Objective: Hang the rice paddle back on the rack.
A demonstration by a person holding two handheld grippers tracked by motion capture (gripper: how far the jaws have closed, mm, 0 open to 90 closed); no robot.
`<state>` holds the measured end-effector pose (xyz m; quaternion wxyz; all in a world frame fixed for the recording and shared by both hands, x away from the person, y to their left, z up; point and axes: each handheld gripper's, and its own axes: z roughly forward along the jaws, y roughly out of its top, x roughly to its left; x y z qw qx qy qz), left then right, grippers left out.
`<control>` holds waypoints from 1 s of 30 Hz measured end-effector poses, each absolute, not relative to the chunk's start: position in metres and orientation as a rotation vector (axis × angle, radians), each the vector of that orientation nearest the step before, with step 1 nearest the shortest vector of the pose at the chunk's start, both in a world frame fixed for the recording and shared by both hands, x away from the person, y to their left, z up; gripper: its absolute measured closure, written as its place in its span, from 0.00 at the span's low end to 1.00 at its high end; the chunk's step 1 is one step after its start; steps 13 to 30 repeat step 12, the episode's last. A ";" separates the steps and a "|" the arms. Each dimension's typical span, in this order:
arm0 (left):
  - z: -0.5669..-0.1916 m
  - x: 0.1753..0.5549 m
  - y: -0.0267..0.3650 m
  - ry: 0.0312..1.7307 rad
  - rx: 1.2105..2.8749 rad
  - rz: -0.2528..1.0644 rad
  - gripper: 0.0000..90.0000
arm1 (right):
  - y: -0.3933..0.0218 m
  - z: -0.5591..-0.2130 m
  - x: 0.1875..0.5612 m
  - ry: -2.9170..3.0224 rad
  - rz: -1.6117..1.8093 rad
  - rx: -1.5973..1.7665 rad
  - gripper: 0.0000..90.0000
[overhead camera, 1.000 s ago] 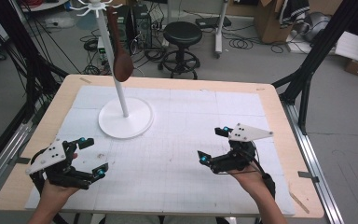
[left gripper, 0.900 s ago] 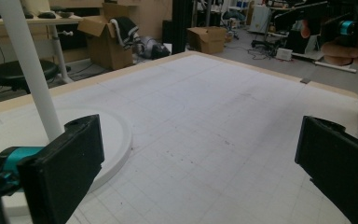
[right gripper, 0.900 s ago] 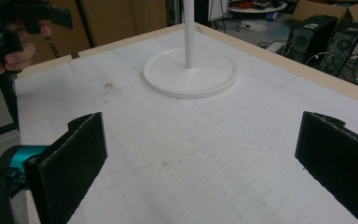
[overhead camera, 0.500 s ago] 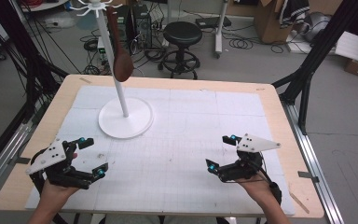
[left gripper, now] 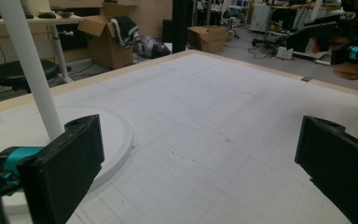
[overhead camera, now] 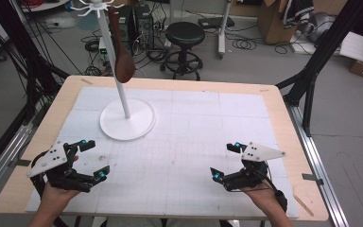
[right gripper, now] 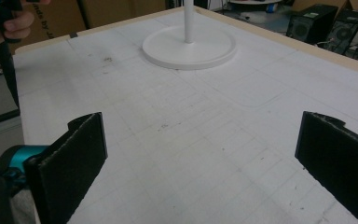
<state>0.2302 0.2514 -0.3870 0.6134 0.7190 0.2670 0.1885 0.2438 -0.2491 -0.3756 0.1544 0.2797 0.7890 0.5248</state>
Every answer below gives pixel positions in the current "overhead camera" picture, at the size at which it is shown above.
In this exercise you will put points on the dark striped garment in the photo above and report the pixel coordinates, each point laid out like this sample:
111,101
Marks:
299,12

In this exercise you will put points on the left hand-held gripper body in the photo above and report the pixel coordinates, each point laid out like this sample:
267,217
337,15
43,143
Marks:
52,157

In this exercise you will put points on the grey round appliance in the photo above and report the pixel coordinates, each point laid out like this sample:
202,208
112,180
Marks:
321,25

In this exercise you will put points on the black round stool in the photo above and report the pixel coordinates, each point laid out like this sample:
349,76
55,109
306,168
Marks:
185,34

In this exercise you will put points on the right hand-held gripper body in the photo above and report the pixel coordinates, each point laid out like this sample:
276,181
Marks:
261,153

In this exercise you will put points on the white foam sheet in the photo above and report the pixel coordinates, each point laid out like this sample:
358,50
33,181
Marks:
356,47

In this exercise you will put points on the black computer tower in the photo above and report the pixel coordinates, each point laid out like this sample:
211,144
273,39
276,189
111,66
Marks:
143,26

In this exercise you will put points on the grey tape strip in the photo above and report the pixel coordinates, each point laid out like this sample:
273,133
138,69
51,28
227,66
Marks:
312,178
20,162

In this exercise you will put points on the brown wooden spoon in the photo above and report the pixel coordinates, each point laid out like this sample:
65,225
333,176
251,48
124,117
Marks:
124,66

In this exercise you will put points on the flat black device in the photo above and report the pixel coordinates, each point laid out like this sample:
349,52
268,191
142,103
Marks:
216,22

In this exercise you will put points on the thin wooden stick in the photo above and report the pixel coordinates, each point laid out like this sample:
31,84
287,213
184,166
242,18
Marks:
303,205

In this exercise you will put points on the white grid mat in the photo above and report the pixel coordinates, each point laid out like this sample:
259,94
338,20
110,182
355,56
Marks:
186,126

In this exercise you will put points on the aluminium rail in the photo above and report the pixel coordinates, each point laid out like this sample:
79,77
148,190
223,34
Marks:
6,157
315,157

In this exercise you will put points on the white metal stand leg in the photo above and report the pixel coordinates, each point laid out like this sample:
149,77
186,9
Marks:
223,28

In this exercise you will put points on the white hook stand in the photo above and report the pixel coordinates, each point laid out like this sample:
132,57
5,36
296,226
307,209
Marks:
127,121

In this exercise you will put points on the large cardboard box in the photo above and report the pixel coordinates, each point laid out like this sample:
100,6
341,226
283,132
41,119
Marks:
272,22

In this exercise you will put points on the person's left hand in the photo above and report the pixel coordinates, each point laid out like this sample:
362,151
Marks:
55,196

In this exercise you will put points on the person's right hand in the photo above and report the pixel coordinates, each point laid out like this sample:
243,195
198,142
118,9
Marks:
261,197

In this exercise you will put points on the black metal frame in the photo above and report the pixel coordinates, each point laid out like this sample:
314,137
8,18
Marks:
28,63
321,53

